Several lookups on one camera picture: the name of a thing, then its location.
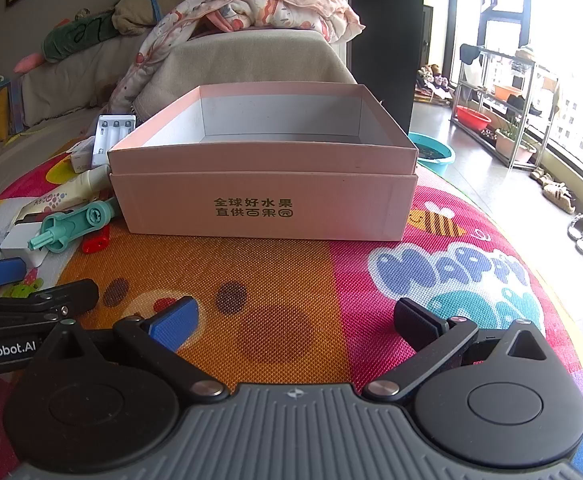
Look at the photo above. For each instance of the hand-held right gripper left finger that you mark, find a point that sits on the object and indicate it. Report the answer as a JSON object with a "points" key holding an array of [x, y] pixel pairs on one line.
{"points": [[174, 324]]}

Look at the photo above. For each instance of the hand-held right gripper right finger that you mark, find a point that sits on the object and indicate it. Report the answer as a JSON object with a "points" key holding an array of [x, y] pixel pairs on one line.
{"points": [[416, 323]]}

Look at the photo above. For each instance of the red rectangular packet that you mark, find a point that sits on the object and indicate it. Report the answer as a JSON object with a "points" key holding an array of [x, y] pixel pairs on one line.
{"points": [[95, 242]]}

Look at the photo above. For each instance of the teal plastic tool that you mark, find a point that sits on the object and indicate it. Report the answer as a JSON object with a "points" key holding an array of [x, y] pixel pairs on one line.
{"points": [[78, 220]]}

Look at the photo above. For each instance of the cream white tube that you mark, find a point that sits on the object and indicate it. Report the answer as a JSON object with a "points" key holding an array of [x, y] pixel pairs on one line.
{"points": [[78, 187]]}

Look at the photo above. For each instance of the small white box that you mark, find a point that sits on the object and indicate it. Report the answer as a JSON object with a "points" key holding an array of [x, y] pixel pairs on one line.
{"points": [[81, 157]]}

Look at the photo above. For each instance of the pink cardboard box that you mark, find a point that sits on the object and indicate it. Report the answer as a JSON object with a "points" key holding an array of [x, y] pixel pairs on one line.
{"points": [[271, 175]]}

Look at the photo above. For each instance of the colourful cartoon play mat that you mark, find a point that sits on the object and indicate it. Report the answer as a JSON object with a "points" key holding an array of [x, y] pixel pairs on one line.
{"points": [[296, 270]]}

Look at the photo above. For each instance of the teal plastic basin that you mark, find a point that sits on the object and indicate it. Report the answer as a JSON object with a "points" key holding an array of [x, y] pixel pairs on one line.
{"points": [[436, 155]]}

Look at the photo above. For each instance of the beige slippers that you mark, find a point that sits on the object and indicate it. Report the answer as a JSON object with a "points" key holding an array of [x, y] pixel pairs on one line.
{"points": [[556, 192]]}

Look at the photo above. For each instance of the potted plant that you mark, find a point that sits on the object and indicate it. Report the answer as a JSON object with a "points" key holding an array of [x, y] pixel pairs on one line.
{"points": [[519, 152]]}

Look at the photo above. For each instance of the pink plush toy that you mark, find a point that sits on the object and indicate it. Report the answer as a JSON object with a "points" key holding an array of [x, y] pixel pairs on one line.
{"points": [[27, 62]]}

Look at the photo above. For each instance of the red plastic basin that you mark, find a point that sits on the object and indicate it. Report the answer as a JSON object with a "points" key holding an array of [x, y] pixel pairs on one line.
{"points": [[473, 117]]}

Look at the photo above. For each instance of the pile of shoes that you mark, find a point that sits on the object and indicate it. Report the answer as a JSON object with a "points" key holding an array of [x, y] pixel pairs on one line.
{"points": [[434, 85]]}

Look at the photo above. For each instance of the metal shelf rack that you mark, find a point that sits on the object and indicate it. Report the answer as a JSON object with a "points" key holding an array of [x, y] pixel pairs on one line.
{"points": [[536, 110]]}

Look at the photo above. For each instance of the orange plastic basin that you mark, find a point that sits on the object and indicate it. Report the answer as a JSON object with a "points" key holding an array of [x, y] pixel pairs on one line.
{"points": [[507, 92]]}

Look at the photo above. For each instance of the green plush toy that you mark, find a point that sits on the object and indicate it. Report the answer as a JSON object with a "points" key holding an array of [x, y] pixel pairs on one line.
{"points": [[76, 35]]}

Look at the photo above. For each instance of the beige covered sofa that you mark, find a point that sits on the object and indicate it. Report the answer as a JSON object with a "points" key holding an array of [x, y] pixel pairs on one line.
{"points": [[251, 60]]}

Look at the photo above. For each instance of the black cloth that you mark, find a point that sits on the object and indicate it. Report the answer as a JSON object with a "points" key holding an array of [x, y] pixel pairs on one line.
{"points": [[470, 52]]}

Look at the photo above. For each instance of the beige pillow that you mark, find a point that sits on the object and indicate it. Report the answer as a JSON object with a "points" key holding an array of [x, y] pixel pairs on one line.
{"points": [[134, 10]]}

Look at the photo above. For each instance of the pink patterned blanket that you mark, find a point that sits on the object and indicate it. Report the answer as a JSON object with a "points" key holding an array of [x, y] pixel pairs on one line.
{"points": [[271, 10]]}

